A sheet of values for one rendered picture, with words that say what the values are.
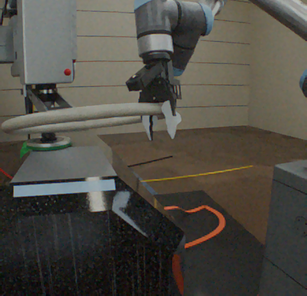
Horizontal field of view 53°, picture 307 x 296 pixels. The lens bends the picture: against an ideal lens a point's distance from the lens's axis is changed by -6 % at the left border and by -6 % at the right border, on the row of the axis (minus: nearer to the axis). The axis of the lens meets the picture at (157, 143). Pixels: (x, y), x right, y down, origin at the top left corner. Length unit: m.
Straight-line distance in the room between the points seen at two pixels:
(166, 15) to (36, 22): 0.77
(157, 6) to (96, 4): 5.92
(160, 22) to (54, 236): 0.71
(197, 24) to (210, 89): 6.64
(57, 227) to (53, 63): 0.75
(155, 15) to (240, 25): 7.24
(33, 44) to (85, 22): 5.19
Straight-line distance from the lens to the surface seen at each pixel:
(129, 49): 6.76
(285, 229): 1.36
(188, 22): 0.88
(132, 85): 0.73
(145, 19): 0.83
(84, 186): 1.07
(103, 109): 0.70
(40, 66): 1.47
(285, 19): 1.33
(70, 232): 1.06
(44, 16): 1.50
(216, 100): 7.62
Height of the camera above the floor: 1.20
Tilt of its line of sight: 12 degrees down
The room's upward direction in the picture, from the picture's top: straight up
